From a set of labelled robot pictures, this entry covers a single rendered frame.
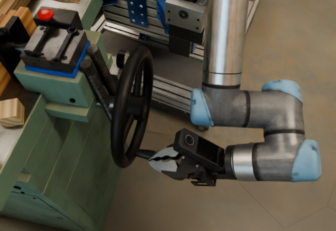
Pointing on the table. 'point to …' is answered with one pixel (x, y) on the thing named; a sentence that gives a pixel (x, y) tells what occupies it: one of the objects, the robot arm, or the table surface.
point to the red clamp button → (45, 14)
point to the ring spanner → (63, 46)
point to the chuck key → (39, 43)
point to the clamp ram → (13, 44)
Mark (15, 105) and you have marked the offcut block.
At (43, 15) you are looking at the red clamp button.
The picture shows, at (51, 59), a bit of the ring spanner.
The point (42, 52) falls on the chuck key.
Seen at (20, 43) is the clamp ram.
